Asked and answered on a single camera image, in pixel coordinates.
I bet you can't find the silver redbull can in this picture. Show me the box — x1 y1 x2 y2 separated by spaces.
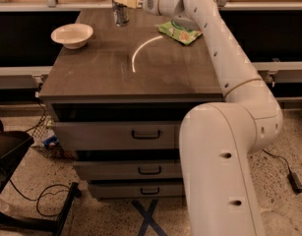
111 0 129 27

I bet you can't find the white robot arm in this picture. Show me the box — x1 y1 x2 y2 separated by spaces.
140 0 283 236

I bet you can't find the white paper bowl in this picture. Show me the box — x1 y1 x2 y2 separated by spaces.
51 24 93 49

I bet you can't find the green chip bag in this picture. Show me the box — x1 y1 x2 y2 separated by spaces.
158 21 202 45

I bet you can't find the grey drawer cabinet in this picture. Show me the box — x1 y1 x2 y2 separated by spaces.
40 9 222 185

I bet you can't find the top grey drawer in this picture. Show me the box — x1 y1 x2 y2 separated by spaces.
53 122 180 150

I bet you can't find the grey drawer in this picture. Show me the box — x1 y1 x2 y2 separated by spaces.
53 122 180 150
88 180 184 199
73 160 182 181

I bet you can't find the middle grey drawer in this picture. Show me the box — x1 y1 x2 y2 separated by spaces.
73 160 182 181

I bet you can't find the bottom grey drawer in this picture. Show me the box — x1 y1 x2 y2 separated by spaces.
88 180 184 199

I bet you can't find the black power adapter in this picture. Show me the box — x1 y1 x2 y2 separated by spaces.
287 172 302 194

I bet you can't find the wire basket with items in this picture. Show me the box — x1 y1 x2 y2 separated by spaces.
31 116 73 159

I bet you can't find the black chair frame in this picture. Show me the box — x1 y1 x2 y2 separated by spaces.
0 120 81 236

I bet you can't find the black cable left floor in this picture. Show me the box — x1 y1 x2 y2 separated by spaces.
7 179 73 219

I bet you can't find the black cable floor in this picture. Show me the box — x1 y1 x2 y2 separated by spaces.
262 148 302 204
7 179 73 219

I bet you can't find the black cable right floor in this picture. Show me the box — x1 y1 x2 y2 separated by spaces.
262 148 302 204

